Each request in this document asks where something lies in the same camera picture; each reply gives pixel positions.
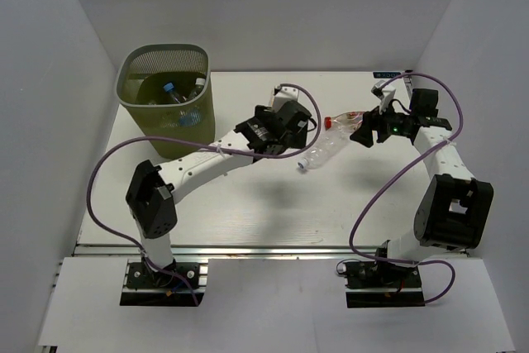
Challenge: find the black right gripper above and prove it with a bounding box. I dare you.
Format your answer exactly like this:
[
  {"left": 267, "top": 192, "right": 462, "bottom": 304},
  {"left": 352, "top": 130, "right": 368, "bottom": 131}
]
[{"left": 350, "top": 97, "right": 413, "bottom": 147}]

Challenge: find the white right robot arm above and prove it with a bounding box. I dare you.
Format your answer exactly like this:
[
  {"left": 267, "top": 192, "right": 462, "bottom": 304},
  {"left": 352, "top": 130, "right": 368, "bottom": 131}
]
[{"left": 350, "top": 88, "right": 493, "bottom": 286}]

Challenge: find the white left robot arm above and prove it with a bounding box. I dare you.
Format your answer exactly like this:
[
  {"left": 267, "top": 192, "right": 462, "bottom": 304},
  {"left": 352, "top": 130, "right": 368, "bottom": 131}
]
[{"left": 126, "top": 100, "right": 312, "bottom": 286}]

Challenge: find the dark blue corner label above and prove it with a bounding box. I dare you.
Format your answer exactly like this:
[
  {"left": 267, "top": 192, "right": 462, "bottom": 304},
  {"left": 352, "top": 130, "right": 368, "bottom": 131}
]
[{"left": 373, "top": 71, "right": 401, "bottom": 79}]

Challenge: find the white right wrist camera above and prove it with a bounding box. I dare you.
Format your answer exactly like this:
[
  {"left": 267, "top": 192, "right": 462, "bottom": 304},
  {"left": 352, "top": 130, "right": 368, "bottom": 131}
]
[{"left": 371, "top": 80, "right": 396, "bottom": 115}]

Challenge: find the olive green mesh bin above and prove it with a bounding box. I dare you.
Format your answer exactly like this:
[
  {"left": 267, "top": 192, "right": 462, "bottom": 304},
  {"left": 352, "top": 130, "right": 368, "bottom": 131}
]
[{"left": 116, "top": 44, "right": 216, "bottom": 144}]

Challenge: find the blue label crushed bottle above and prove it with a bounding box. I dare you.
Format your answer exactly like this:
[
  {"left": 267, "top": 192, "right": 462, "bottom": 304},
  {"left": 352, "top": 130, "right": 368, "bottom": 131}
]
[{"left": 163, "top": 82, "right": 187, "bottom": 104}]

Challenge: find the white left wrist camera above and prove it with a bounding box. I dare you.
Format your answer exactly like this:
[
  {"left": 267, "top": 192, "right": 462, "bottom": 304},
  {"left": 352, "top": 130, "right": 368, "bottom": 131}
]
[{"left": 269, "top": 85, "right": 299, "bottom": 112}]

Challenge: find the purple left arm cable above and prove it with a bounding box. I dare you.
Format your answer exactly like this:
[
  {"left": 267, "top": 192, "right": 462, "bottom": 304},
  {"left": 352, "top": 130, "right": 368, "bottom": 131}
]
[{"left": 88, "top": 83, "right": 322, "bottom": 308}]

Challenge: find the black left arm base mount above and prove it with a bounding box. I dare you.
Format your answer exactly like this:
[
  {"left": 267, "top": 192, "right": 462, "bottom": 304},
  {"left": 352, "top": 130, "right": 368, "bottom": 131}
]
[{"left": 120, "top": 260, "right": 205, "bottom": 308}]

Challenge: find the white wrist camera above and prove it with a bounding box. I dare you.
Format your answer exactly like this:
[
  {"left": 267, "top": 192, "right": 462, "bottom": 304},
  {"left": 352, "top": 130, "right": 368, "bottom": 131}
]
[
  {"left": 371, "top": 80, "right": 396, "bottom": 115},
  {"left": 269, "top": 85, "right": 299, "bottom": 112}
]

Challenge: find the clear bottle small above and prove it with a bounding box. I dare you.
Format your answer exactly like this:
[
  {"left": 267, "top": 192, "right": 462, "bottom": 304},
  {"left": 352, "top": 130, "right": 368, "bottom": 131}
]
[{"left": 298, "top": 130, "right": 350, "bottom": 172}]

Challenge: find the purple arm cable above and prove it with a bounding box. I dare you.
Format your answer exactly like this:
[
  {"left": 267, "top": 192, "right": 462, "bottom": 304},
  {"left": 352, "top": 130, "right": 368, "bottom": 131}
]
[
  {"left": 88, "top": 83, "right": 322, "bottom": 308},
  {"left": 349, "top": 73, "right": 465, "bottom": 305}
]

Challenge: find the red cap clear bottle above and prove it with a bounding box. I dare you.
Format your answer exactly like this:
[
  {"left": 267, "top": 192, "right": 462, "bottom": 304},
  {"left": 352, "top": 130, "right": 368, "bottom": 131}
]
[{"left": 324, "top": 112, "right": 364, "bottom": 134}]

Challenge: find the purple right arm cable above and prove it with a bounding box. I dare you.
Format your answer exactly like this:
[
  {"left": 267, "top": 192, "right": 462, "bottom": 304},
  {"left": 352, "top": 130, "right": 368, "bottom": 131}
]
[{"left": 349, "top": 73, "right": 465, "bottom": 305}]

